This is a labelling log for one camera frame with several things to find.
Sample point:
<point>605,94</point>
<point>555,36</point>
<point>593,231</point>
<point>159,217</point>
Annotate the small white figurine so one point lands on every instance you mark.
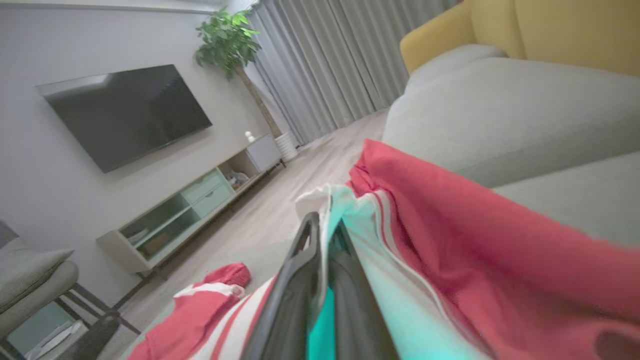
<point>249,136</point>

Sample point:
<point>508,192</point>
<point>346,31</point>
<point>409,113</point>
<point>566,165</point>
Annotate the white ribbed plant pot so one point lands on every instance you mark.
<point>286,146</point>

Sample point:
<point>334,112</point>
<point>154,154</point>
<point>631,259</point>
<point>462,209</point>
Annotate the yellow sofa armrest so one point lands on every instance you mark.
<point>435,40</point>

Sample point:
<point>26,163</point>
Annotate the brown box in cabinet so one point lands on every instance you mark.
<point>157,244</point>

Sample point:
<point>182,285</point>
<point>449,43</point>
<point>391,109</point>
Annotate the red garment with white band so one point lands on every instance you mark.
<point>190,320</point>

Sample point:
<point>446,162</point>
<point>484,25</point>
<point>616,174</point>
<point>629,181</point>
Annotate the small grey sofa seat cushion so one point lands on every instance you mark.
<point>450,62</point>

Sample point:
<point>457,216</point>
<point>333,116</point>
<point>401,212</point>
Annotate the grey chair pillow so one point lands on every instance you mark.
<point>25,270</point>

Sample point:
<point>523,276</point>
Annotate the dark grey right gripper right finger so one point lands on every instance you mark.
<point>355,310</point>

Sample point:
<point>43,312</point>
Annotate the wide yellow sofa backrest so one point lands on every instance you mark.
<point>580,30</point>

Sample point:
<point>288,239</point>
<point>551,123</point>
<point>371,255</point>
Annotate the light blue box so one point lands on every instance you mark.
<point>37,327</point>

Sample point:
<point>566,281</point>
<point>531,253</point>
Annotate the grey toy in cabinet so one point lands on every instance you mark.
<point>237,179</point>

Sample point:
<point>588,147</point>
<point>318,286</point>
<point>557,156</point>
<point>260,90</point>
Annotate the green indoor tree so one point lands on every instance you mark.
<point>227,42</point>

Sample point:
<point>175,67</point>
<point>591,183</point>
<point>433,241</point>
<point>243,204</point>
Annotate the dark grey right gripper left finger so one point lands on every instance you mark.
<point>290,300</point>

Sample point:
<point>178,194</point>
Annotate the stacked plates in cabinet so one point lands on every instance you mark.
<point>138,236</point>

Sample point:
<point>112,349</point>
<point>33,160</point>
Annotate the dark grey bulky object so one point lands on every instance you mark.
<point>92,340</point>

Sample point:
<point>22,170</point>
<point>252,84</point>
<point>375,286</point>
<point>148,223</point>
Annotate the black flat screen television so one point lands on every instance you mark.
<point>125,115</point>

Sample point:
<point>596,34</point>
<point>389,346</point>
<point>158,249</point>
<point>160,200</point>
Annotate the red white striped jersey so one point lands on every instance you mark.
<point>475,250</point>

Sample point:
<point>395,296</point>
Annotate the grey pleated curtain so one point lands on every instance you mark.
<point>340,60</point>

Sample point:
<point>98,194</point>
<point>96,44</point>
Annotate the grey chair with black legs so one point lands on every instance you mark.
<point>40,295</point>

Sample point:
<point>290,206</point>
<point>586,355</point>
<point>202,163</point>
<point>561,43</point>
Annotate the white mint TV cabinet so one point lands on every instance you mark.
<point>200,200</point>

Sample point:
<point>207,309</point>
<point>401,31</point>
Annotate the narrow yellow sofa backrest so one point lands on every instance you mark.
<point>495,25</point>

